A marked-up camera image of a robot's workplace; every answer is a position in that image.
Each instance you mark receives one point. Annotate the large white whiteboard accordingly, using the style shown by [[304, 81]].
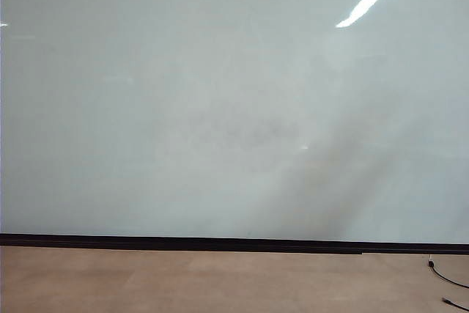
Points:
[[146, 107]]

